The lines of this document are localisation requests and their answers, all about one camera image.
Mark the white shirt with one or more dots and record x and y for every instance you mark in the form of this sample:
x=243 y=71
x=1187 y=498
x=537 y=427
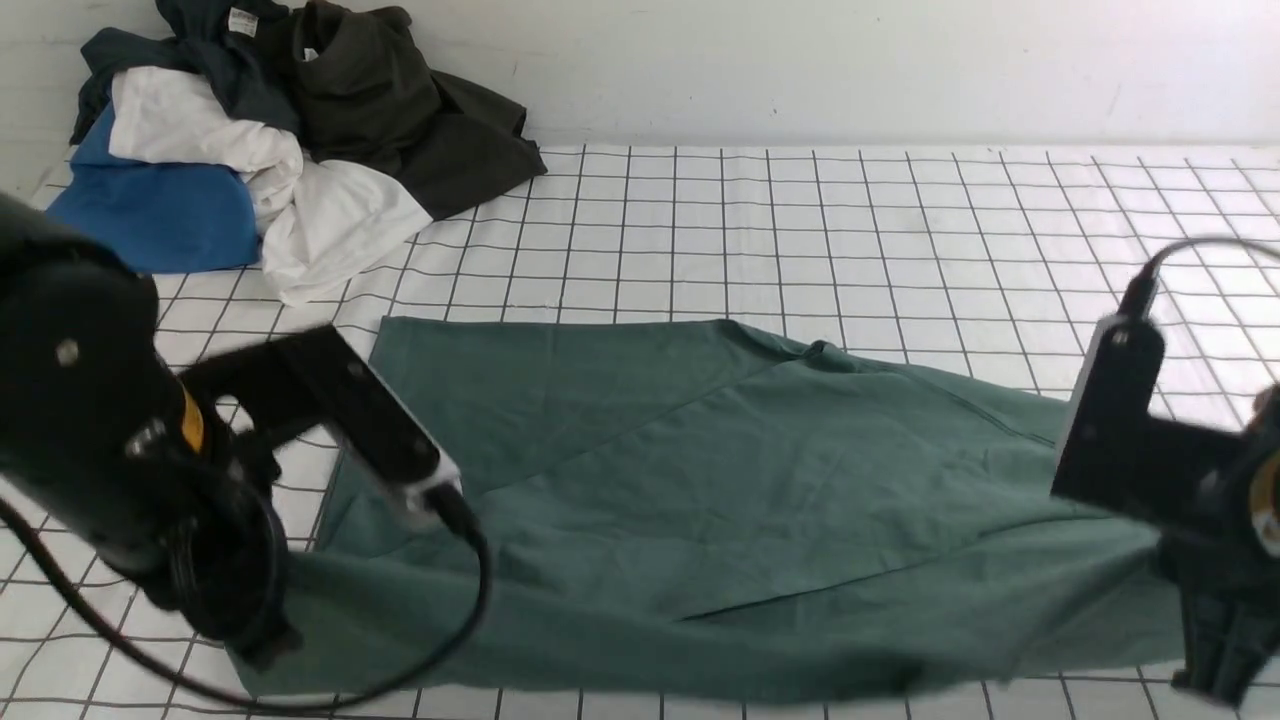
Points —
x=321 y=222

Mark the green long-sleeve top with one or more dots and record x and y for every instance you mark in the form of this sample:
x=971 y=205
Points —
x=713 y=511

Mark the dark navy shirt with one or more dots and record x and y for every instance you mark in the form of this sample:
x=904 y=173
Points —
x=213 y=39

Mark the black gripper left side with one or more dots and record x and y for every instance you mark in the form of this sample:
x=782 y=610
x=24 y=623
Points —
x=222 y=550

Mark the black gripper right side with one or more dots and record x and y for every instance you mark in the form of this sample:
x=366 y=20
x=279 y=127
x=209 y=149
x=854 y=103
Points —
x=1228 y=579

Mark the dark olive shirt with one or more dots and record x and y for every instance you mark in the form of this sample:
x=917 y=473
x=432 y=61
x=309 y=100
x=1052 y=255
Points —
x=365 y=94

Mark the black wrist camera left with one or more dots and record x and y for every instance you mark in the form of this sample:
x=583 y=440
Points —
x=314 y=378

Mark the blue shirt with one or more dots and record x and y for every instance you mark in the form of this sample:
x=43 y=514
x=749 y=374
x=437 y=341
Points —
x=165 y=218

